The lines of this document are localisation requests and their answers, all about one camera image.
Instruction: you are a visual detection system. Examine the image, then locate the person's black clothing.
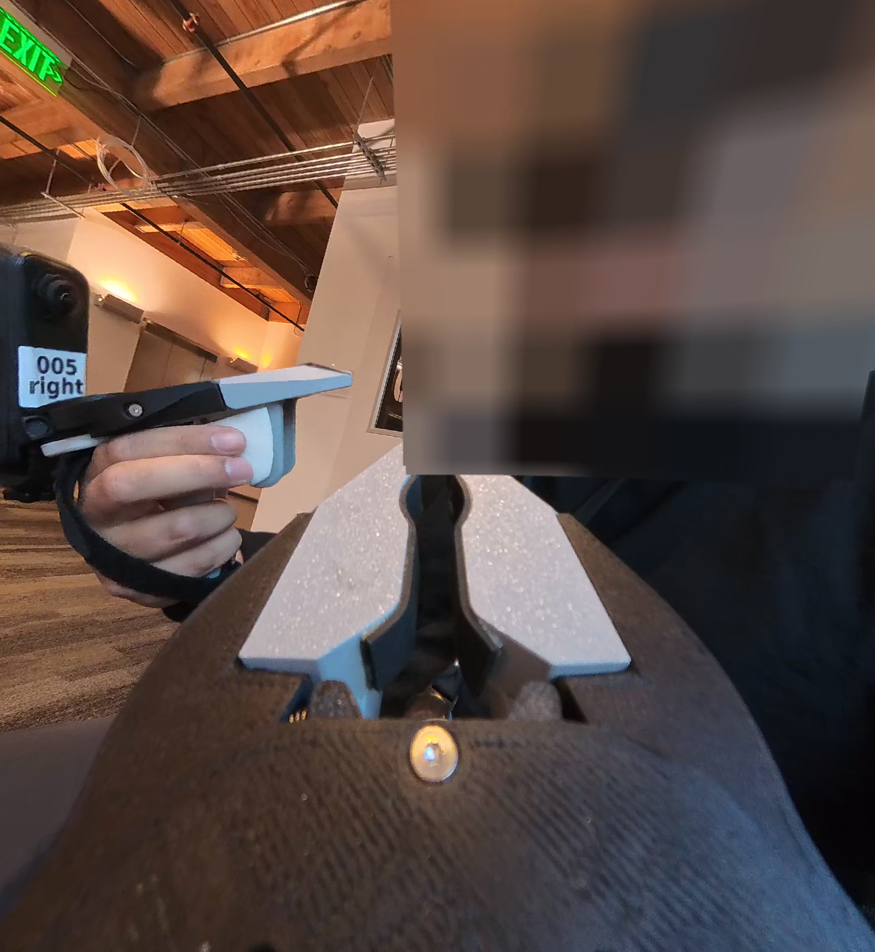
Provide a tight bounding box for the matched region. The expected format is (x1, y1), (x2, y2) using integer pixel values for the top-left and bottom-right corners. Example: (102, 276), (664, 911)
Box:
(527, 364), (875, 952)

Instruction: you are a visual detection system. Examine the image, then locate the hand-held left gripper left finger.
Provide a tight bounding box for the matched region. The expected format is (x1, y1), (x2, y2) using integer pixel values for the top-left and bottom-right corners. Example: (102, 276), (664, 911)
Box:
(239, 445), (420, 721)

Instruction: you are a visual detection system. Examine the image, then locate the framed wall picture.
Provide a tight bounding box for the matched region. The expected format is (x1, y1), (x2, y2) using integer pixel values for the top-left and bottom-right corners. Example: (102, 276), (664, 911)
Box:
(367, 311), (409, 437)

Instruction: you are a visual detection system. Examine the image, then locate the person's right hand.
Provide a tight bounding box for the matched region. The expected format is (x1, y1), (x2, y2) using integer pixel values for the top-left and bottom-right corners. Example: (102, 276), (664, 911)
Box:
(79, 425), (254, 607)

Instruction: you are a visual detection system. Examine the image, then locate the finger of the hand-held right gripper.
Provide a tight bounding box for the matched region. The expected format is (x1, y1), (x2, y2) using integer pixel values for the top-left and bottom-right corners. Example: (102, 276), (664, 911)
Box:
(216, 362), (354, 410)

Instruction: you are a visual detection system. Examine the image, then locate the green exit sign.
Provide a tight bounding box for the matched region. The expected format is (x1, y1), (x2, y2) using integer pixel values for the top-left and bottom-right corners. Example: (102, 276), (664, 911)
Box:
(0, 0), (74, 99)

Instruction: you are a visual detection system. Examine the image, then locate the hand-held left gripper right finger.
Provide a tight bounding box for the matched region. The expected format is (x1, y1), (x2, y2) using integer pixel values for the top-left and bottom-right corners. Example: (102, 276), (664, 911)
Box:
(452, 475), (632, 689)

